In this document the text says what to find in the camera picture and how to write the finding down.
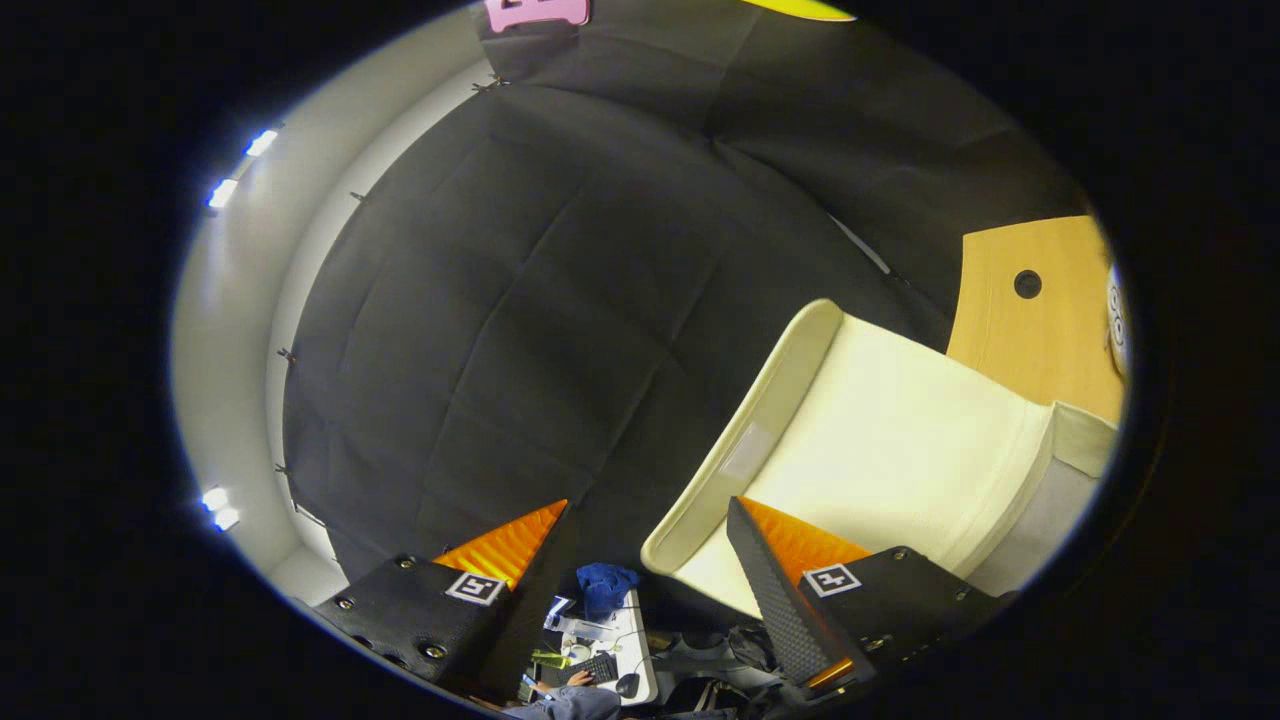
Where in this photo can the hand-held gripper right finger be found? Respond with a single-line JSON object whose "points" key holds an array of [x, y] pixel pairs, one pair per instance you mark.
{"points": [[780, 610]]}

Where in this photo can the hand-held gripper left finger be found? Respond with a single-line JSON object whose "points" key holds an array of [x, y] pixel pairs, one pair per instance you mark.
{"points": [[530, 620]]}

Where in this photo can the cream fabric storage box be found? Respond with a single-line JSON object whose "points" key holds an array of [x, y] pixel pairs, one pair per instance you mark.
{"points": [[900, 430]]}

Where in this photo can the black keyboard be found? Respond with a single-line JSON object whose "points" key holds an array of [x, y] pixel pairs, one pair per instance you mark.
{"points": [[597, 668]]}

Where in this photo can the blue cloth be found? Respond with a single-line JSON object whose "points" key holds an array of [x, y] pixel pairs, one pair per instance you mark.
{"points": [[605, 585]]}

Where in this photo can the white office desk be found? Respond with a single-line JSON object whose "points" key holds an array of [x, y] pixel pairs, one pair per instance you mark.
{"points": [[635, 650]]}

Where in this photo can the black computer mouse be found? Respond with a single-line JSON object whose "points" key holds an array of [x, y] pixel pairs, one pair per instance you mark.
{"points": [[627, 685]]}

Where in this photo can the small ceiling light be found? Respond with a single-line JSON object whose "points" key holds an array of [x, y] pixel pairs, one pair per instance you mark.
{"points": [[215, 498], [262, 142], [227, 519], [222, 193]]}

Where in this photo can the white duck plush toy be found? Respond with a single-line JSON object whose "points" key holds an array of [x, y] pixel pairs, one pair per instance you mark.
{"points": [[1118, 320]]}

